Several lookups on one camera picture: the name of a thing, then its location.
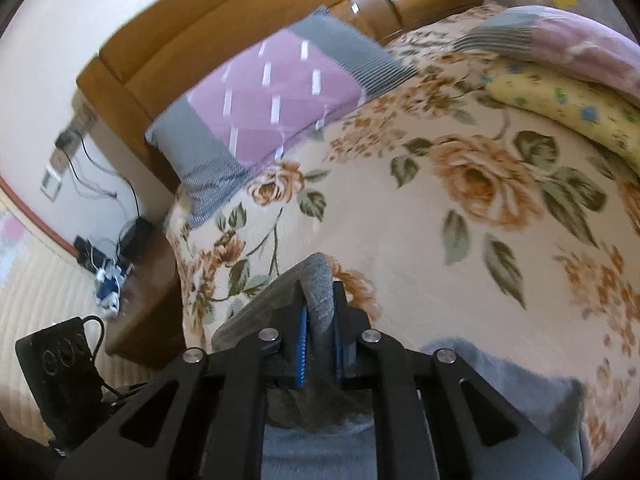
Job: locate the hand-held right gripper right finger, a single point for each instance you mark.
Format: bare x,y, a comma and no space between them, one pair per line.
338,352

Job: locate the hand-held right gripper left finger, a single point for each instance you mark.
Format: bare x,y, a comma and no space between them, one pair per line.
301,350

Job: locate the grey pants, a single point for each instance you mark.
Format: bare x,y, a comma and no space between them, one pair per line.
320,300

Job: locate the blue and white item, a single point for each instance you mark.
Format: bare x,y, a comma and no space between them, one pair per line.
109,287

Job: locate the wooden nightstand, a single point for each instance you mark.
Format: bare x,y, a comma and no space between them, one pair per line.
150,310

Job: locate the floral bed blanket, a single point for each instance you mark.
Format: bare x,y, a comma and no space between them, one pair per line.
425,240

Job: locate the black box device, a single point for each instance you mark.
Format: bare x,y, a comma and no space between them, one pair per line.
137,237

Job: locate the purple pillow with white dashes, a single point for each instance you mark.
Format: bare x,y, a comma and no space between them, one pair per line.
280,90

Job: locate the yellow printed pillow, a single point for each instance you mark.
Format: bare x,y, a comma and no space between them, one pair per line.
560,100

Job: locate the wooden headboard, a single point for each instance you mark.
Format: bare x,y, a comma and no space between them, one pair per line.
200,25

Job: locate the white wall outlet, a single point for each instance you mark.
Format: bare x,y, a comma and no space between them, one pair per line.
51,182

